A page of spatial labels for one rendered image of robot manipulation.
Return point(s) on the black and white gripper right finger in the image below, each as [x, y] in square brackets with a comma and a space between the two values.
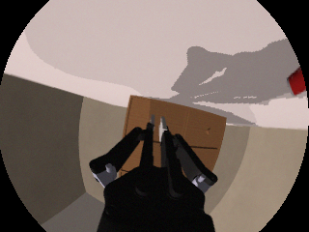
[173, 157]

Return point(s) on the brown wooden chest of drawers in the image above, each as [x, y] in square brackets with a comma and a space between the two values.
[184, 126]

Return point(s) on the red cylinder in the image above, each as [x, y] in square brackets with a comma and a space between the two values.
[296, 82]

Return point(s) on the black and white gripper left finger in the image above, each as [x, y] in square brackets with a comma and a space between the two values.
[105, 168]

